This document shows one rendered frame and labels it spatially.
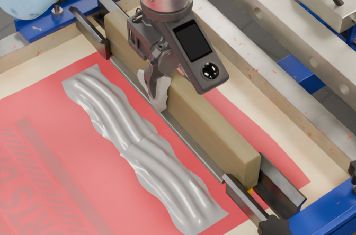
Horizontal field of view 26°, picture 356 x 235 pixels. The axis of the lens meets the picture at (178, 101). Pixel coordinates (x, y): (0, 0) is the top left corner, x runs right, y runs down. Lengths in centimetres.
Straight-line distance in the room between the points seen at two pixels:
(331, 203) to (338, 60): 24
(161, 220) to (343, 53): 38
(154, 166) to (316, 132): 25
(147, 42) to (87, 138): 21
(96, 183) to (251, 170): 24
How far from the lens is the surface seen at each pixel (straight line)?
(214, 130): 108
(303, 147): 120
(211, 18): 132
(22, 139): 122
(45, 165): 118
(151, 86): 110
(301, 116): 120
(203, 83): 102
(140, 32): 108
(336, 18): 123
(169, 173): 115
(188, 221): 111
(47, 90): 127
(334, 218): 108
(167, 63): 108
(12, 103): 127
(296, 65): 136
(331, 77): 122
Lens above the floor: 191
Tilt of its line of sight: 50 degrees down
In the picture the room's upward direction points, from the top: straight up
